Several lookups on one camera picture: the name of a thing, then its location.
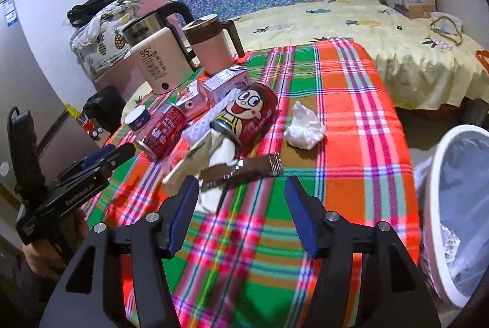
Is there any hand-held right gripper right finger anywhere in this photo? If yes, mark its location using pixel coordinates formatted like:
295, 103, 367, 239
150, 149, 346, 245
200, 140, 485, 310
285, 175, 440, 328

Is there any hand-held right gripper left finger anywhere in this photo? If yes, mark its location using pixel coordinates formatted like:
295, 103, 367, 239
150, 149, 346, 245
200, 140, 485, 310
40, 175, 200, 328

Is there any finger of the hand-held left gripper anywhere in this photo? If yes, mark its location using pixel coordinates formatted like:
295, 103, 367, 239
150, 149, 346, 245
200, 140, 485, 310
81, 142, 137, 171
51, 160, 112, 188

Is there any white printed paper packet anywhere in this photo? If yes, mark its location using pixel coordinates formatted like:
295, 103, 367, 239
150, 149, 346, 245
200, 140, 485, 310
162, 129, 217, 188

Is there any small red drink can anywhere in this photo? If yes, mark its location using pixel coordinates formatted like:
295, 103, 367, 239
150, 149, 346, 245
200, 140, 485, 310
135, 102, 189, 161

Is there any brown snack wrapper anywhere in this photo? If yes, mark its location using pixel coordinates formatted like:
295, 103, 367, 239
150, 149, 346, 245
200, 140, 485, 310
199, 154, 284, 188

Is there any large red cartoon can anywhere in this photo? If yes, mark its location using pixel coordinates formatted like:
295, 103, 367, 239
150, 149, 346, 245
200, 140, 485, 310
209, 81, 279, 153

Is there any white trash bin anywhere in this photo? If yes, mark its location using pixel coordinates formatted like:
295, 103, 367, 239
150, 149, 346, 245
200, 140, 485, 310
417, 125, 489, 309

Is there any purple drink carton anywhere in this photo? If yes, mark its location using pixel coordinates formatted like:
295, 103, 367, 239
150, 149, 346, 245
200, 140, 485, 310
202, 66, 250, 104

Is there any person's left hand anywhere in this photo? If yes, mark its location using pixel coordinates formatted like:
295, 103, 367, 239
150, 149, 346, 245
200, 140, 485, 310
27, 211, 91, 276

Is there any black appliance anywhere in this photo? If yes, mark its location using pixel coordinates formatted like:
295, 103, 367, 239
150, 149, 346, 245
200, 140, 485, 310
81, 85, 127, 144

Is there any dark thin stick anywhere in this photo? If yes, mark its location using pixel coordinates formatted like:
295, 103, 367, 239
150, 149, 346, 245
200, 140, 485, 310
215, 181, 230, 215

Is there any white blue round container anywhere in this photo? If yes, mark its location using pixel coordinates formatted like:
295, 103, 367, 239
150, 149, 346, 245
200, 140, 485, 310
125, 107, 153, 132

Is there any yellow printed cloth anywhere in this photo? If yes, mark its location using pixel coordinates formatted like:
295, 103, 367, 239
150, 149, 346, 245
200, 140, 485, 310
121, 81, 163, 123

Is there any crumpled white tissue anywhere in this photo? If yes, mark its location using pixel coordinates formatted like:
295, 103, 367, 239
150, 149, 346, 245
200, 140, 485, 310
283, 101, 326, 150

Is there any pink drink carton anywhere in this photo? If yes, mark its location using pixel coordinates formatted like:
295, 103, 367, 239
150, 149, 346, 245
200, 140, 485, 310
178, 81, 209, 119

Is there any grey refrigerator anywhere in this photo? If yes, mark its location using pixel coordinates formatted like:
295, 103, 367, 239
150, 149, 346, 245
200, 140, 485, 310
0, 0, 72, 210

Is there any cream steel electric kettle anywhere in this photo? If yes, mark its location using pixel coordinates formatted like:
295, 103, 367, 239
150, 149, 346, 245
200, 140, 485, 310
121, 0, 197, 96

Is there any plaid tablecloth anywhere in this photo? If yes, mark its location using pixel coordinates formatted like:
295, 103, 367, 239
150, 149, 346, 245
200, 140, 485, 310
82, 38, 423, 328

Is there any black bag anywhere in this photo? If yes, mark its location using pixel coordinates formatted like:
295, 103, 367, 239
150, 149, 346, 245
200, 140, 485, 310
67, 0, 130, 28

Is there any pink mug with brown lid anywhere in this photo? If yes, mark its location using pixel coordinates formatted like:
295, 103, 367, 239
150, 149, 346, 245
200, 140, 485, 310
181, 14, 246, 77

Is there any clear bin liner bag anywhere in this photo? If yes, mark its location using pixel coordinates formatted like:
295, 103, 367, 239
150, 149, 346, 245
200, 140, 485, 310
414, 133, 489, 294

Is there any blue white label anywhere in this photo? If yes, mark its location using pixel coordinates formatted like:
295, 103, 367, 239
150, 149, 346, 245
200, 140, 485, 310
2, 0, 18, 29

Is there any yellow pineapple bed sheet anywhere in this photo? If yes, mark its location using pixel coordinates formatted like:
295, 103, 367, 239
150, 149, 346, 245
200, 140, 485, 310
231, 0, 489, 111

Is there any clear plastic bag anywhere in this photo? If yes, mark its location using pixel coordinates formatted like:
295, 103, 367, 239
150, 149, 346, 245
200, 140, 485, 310
429, 12, 465, 46

